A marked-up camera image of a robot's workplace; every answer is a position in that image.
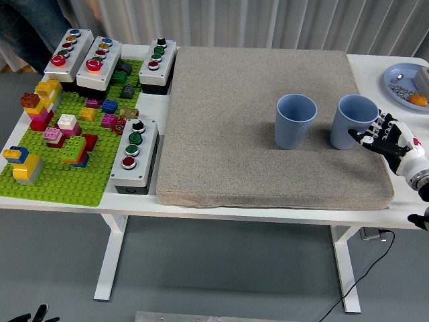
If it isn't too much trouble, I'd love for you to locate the pink red brick stack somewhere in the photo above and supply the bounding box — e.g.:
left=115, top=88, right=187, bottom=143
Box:
left=42, top=127, right=67, bottom=149

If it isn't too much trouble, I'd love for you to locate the white table leg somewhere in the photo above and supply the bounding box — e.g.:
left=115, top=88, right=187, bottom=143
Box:
left=93, top=214, right=129, bottom=301
left=329, top=225, right=362, bottom=315

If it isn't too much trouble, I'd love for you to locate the light blue plate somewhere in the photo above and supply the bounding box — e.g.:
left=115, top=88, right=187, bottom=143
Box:
left=383, top=62, right=429, bottom=112

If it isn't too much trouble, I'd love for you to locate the green brick baseplate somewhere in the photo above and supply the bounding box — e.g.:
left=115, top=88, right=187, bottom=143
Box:
left=0, top=58, right=145, bottom=207

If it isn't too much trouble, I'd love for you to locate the grey-brown mat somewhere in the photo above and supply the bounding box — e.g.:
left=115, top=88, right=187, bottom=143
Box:
left=156, top=46, right=395, bottom=211

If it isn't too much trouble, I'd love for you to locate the blue ribbed plastic cup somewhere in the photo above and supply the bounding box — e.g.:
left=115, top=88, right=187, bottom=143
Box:
left=329, top=94, right=380, bottom=151
left=274, top=93, right=318, bottom=150

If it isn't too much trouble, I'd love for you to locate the yellow blue grey brick stack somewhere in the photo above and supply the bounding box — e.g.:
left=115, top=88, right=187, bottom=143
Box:
left=2, top=146, right=44, bottom=185

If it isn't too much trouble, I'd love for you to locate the white curtain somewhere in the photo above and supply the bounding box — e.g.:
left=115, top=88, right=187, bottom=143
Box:
left=0, top=0, right=429, bottom=73

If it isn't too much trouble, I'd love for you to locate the black floor cable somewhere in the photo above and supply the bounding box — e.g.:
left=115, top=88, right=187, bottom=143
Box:
left=318, top=229, right=395, bottom=322

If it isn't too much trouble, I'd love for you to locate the five-button control box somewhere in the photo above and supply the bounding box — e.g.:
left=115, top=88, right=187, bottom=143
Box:
left=76, top=36, right=123, bottom=91
left=43, top=28, right=95, bottom=83

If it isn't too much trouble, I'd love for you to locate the person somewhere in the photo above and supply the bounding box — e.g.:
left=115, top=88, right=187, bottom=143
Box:
left=0, top=0, right=103, bottom=76

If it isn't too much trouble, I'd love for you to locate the yellow white brick stack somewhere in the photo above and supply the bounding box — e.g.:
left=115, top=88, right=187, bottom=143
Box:
left=34, top=78, right=64, bottom=113

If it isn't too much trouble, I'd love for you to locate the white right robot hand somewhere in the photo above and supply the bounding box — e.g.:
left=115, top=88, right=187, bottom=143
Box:
left=347, top=109, right=429, bottom=184

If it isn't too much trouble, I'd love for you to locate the four-button control box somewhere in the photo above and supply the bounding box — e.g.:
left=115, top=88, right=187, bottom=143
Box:
left=138, top=38, right=178, bottom=96
left=109, top=118, right=159, bottom=196

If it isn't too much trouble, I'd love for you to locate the grey metal block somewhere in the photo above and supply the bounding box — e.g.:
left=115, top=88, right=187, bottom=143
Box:
left=412, top=66, right=429, bottom=96

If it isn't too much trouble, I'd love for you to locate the small orange fruit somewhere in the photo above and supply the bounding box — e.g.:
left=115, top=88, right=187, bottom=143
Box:
left=408, top=93, right=429, bottom=107

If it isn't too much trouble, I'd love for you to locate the brown yellow red brick stack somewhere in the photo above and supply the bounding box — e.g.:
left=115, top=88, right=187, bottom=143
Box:
left=19, top=93, right=55, bottom=132

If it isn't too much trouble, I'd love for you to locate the grey power adapter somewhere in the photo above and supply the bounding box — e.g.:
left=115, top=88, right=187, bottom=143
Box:
left=360, top=227, right=388, bottom=242

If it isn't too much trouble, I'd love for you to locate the red toy brick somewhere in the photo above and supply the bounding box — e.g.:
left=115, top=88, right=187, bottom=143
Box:
left=82, top=133, right=99, bottom=152

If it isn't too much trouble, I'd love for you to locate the green orange blue brick stack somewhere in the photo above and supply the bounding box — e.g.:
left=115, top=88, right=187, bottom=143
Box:
left=61, top=135, right=90, bottom=168

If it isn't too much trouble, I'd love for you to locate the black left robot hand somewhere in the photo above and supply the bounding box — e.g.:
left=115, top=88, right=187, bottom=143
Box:
left=0, top=303, right=61, bottom=322

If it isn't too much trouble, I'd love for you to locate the white pink brick stack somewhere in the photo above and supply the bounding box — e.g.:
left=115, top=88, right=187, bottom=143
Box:
left=56, top=113, right=83, bottom=138

